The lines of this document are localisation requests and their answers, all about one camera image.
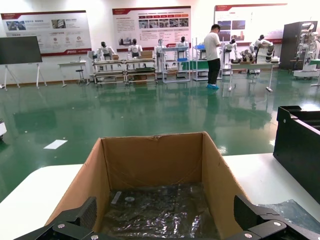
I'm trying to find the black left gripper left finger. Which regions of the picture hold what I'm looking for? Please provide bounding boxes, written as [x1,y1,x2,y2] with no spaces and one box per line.
[14,196,101,240]

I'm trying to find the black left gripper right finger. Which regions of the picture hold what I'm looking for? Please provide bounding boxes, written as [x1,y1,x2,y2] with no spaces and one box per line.
[224,194,320,240]

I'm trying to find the grey antistatic bag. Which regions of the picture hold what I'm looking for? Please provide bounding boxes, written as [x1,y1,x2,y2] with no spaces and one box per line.
[99,182,221,240]
[257,199,320,235]

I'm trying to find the black slotted container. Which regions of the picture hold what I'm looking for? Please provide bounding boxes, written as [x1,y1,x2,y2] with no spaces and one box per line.
[272,105,320,186]

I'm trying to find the brown cardboard box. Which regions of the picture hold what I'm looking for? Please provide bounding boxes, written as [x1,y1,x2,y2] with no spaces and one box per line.
[44,131,251,240]

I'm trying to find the white paper sheet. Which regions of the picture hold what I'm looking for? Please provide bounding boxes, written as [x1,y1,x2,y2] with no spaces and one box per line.
[43,139,69,150]

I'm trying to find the black stool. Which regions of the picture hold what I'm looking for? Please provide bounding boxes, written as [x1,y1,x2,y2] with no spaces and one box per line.
[75,69,86,85]

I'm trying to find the long white table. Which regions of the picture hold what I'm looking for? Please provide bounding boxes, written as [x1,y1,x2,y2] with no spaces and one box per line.
[226,61,281,93]

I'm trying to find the small white desk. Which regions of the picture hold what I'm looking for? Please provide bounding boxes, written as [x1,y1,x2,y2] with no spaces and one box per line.
[57,60,89,88]

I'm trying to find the white conveyor workbench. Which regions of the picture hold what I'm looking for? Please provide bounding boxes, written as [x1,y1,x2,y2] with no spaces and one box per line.
[91,58,127,87]
[124,57,159,85]

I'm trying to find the white humanoid robot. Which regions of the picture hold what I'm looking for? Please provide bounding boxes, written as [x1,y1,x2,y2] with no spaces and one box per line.
[152,38,168,72]
[127,38,144,70]
[174,36,191,73]
[222,38,238,76]
[96,41,116,72]
[248,34,275,63]

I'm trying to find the white wheeled robot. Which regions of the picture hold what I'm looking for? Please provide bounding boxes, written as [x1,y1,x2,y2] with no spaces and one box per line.
[292,21,320,81]

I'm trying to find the black cabinet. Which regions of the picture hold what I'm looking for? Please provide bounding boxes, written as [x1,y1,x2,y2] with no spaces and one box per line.
[279,21,319,71]

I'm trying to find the black screen on white stand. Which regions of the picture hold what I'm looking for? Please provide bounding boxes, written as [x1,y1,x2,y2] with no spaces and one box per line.
[0,35,48,90]

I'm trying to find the person in white shirt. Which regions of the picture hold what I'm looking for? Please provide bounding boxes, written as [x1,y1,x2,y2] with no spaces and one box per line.
[203,23,222,90]

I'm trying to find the rack with blue bins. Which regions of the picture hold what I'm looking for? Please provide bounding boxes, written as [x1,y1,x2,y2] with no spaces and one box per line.
[191,37,224,82]

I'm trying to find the wide poster with diagrams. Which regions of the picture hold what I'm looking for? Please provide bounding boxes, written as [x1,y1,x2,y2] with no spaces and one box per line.
[0,10,93,57]

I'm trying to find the white shelf rack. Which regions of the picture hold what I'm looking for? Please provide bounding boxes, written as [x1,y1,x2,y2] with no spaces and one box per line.
[160,45,192,84]

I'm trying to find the poster with building photos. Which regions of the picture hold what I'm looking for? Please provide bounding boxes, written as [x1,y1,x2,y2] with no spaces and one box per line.
[213,3,288,46]

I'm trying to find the poster with photo row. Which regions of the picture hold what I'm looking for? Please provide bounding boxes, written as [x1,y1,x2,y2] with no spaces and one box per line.
[111,6,192,53]

